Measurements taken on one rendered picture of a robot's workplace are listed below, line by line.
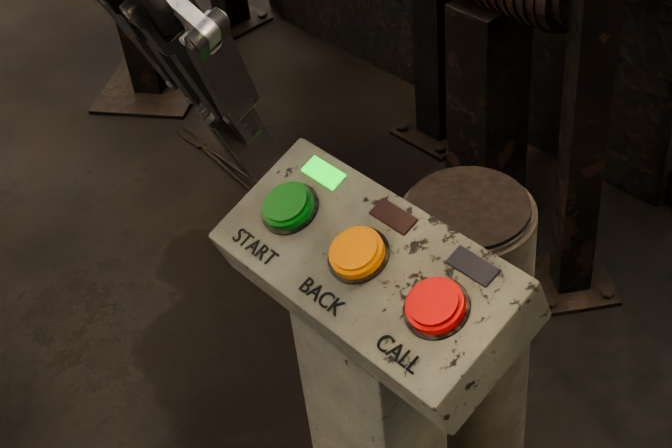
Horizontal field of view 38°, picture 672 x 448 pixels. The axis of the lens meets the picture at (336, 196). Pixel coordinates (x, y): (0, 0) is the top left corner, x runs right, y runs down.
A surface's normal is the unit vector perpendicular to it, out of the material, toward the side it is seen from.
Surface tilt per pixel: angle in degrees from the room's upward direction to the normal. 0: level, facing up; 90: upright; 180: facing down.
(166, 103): 0
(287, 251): 20
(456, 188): 0
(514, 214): 0
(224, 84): 103
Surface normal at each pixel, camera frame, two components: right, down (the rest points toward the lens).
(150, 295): -0.09, -0.76
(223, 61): 0.73, 0.55
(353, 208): -0.33, -0.55
